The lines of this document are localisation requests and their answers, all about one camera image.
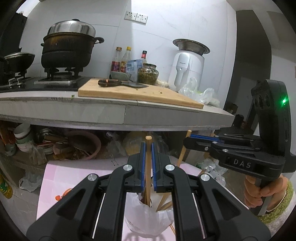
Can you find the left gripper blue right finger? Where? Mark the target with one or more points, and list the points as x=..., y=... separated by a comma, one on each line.
x=154, y=166

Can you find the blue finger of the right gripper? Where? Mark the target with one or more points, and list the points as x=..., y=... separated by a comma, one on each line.
x=196, y=145
x=207, y=139

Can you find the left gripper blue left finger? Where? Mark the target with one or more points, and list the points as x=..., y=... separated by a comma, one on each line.
x=142, y=162

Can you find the angled wooden chopstick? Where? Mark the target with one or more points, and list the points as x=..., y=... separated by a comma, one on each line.
x=165, y=206

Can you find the person right hand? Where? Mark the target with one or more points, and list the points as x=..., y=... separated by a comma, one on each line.
x=253, y=194

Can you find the yellow bag under counter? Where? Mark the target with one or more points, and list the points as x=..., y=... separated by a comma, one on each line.
x=132, y=142

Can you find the clear plastic bag on counter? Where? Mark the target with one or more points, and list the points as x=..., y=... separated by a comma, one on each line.
x=191, y=90

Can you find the white plastic bag on holder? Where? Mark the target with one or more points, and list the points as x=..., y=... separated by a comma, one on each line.
x=144, y=219

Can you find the pink plastic basin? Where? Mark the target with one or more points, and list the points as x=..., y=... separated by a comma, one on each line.
x=77, y=145

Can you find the white air fryer appliance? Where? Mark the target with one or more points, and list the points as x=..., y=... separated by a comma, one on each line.
x=188, y=64

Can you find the glass pickle jar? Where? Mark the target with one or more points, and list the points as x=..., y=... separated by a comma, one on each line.
x=148, y=74

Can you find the wooden cutting board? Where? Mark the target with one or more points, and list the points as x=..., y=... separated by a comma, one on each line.
x=151, y=93

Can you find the small grey dish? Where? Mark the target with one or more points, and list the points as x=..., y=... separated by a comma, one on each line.
x=120, y=76

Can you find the red cap soy bottle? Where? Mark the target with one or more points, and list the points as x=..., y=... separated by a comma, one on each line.
x=144, y=56

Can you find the yellow cap oil bottle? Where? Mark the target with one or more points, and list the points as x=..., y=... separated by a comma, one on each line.
x=125, y=59

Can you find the red label sauce bottle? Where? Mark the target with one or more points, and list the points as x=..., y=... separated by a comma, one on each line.
x=115, y=65

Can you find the gas stove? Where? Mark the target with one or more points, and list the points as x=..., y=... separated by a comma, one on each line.
x=59, y=81

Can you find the stack of white bowls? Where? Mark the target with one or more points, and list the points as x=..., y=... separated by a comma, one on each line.
x=24, y=137

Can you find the black steamer pot with lid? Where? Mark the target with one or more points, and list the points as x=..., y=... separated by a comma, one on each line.
x=69, y=44

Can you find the yellow oil jug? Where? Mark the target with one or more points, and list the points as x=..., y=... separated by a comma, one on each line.
x=5, y=188

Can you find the black wok on stove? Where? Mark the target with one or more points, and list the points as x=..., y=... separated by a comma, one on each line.
x=19, y=61

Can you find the black handled cleaver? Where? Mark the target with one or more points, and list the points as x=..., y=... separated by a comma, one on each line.
x=114, y=83

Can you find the wall power socket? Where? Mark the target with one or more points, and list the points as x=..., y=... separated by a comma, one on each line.
x=139, y=18

